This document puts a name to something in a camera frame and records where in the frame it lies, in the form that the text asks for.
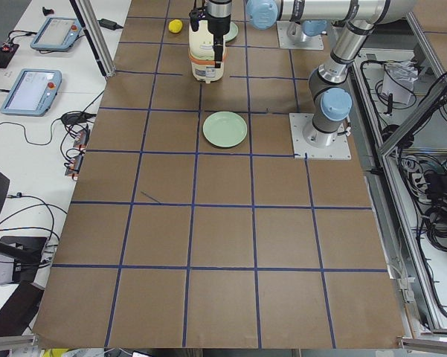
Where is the yellow lemon toy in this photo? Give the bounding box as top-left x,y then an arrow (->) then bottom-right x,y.
168,19 -> 183,34

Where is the aluminium frame post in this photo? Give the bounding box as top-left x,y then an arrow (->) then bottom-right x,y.
69,0 -> 115,78

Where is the black power adapter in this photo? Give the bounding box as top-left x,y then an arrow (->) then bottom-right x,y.
98,19 -> 123,30

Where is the green plate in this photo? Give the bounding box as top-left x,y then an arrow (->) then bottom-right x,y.
202,112 -> 248,148
224,22 -> 239,42

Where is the white rice cooker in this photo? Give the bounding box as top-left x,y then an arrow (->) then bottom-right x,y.
189,20 -> 228,83

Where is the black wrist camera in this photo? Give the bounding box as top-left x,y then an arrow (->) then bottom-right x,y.
189,0 -> 208,32

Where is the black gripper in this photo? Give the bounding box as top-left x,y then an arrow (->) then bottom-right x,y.
207,14 -> 231,68

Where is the blue teach pendant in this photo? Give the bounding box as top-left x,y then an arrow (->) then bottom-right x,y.
0,68 -> 62,117
30,17 -> 82,51

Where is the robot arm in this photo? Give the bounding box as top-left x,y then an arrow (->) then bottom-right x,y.
286,20 -> 328,44
246,0 -> 416,148

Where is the blue teach pendant near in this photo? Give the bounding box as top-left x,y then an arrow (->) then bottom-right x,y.
0,68 -> 62,117

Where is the blue teach pendant far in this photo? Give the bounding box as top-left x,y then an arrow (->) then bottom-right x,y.
30,17 -> 82,51

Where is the green plate on left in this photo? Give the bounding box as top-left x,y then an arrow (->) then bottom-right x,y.
202,112 -> 248,148

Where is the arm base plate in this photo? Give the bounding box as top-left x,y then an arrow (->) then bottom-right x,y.
289,113 -> 352,161
277,20 -> 327,51

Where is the green plate on right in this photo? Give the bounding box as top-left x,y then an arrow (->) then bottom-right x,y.
224,22 -> 239,42

